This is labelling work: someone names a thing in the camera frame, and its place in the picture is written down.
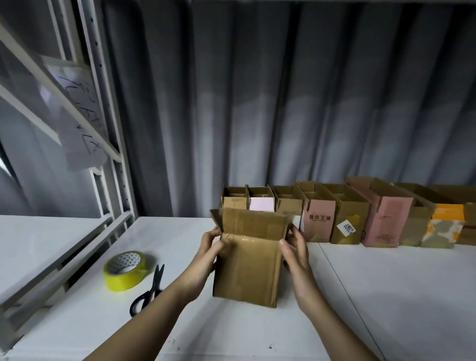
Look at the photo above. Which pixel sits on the person's left hand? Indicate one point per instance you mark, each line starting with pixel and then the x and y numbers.
pixel 199 266

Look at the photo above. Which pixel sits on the person's right hand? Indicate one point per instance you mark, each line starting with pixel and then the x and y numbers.
pixel 301 271

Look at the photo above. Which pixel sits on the brown box with barcode label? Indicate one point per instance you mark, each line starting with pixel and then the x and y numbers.
pixel 249 268

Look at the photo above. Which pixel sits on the pink lettered cardboard box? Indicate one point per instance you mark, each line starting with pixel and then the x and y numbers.
pixel 387 219
pixel 320 219

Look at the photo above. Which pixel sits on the black scissors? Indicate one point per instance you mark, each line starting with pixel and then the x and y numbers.
pixel 149 294

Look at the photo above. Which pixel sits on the brown box with white label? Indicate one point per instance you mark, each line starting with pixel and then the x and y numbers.
pixel 290 201

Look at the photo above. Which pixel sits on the taped brown cardboard box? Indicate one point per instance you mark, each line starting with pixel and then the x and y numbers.
pixel 235 199

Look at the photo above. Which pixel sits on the yellow tape roll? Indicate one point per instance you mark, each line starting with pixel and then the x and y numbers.
pixel 123 277

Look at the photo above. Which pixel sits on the pink and yellow printed box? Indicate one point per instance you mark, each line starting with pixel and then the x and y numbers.
pixel 262 201

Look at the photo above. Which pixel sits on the orange and white carton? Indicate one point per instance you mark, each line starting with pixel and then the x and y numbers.
pixel 445 227

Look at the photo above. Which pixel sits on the person's left forearm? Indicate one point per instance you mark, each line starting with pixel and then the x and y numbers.
pixel 141 331

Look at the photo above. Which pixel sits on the person's right forearm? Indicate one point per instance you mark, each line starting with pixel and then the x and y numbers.
pixel 338 331

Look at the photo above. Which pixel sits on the white metal shelf rack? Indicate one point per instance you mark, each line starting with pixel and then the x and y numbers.
pixel 111 149

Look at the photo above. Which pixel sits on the handwritten paper sheet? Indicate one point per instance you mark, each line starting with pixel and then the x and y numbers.
pixel 85 145
pixel 78 93

